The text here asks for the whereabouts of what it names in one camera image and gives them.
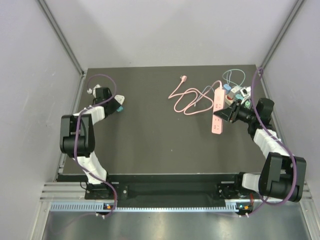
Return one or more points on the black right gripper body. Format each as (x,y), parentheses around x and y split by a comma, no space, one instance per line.
(239,113)

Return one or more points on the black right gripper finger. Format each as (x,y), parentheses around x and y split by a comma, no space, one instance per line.
(223,116)
(230,109)

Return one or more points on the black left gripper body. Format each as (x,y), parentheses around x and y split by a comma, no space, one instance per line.
(109,101)

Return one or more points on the beige red power strip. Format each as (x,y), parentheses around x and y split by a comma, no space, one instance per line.
(230,98)

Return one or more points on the light teal usb charger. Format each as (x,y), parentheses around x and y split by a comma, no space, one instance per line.
(238,97)

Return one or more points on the white square plug adapter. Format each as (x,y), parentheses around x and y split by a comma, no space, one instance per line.
(120,99)

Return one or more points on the green usb charger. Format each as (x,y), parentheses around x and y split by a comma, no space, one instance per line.
(247,104)

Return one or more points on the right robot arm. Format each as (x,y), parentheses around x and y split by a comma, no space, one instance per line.
(283,174)

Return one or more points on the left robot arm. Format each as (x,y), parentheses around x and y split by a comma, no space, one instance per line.
(77,137)

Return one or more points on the white usb charger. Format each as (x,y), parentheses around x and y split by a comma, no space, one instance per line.
(235,89)

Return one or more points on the blue usb charger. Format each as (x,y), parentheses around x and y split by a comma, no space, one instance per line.
(227,87)

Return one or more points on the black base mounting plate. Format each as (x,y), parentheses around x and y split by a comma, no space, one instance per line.
(169,190)

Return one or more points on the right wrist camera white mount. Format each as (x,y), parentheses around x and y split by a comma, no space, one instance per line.
(246,92)

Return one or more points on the pink round wall plug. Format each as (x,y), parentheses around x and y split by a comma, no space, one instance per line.
(183,78)

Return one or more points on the aluminium frame rail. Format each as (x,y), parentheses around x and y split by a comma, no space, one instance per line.
(75,192)

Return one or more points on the slotted grey cable duct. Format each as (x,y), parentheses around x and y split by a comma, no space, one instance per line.
(103,207)

